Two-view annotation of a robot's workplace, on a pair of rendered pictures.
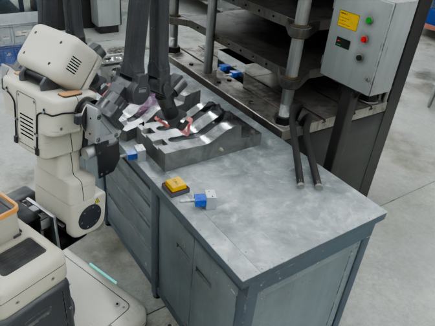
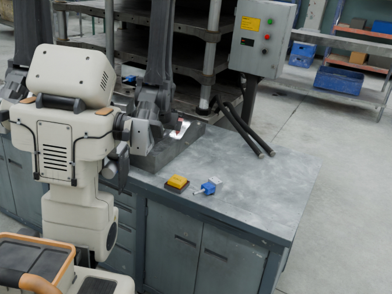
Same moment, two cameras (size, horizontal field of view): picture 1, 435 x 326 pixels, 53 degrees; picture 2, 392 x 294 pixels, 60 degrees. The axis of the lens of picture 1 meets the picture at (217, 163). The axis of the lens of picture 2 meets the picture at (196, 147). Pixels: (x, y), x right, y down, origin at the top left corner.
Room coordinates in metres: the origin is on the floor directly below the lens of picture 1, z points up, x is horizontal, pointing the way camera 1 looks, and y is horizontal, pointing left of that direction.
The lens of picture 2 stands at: (0.30, 0.65, 1.64)
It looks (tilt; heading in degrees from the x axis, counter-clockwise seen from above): 29 degrees down; 332
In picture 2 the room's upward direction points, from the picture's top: 6 degrees clockwise
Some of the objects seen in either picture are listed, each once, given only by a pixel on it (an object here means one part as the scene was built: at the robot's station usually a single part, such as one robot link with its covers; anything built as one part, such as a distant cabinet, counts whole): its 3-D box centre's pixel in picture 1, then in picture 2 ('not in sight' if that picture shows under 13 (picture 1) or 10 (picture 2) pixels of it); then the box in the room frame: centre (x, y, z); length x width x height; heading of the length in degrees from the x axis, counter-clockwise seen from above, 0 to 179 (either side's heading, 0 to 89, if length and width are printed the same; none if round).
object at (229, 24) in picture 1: (271, 48); (160, 58); (2.72, -0.27, 0.96); 1.29 x 0.83 x 0.18; 37
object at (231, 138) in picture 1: (200, 130); (161, 132); (1.72, 0.09, 0.87); 0.50 x 0.26 x 0.14; 127
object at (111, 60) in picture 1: (113, 63); not in sight; (2.53, 0.69, 0.83); 0.17 x 0.13 x 0.06; 127
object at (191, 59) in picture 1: (265, 77); (157, 83); (2.73, -0.25, 0.76); 1.30 x 0.84 x 0.07; 37
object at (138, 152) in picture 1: (129, 154); not in sight; (1.53, 0.37, 0.83); 0.13 x 0.05 x 0.05; 120
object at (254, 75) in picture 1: (262, 65); (157, 72); (2.64, -0.22, 0.87); 0.50 x 0.27 x 0.17; 127
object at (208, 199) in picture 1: (197, 200); (206, 189); (1.27, 0.06, 0.83); 0.13 x 0.05 x 0.05; 104
